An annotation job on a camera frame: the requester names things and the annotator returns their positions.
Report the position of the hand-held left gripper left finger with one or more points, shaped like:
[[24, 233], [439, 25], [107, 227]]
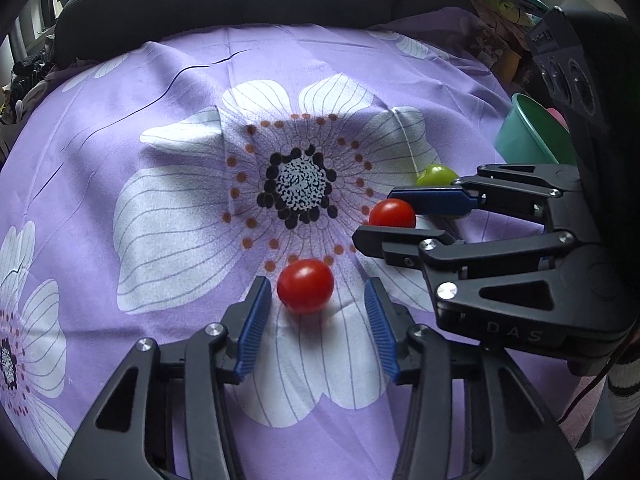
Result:
[[255, 322]]

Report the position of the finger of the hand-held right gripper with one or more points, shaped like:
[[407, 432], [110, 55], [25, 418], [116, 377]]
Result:
[[400, 242], [430, 200]]

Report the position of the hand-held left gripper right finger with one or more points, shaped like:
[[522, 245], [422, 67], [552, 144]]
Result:
[[379, 330]]

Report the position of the green cherry tomato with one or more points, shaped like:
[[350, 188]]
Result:
[[435, 176]]

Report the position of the red cherry tomato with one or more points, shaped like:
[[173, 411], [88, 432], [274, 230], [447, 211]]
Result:
[[392, 214], [305, 285]]

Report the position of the green plastic bowl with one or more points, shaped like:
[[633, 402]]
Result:
[[525, 135]]

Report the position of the dried petal packet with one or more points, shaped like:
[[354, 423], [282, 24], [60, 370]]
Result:
[[487, 42]]

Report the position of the purple floral bedsheet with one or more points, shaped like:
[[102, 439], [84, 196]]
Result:
[[175, 110]]

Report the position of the dark sofa backrest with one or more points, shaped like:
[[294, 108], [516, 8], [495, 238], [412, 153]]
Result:
[[225, 5]]

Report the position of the dark clothes heap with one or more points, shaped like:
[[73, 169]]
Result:
[[25, 90]]

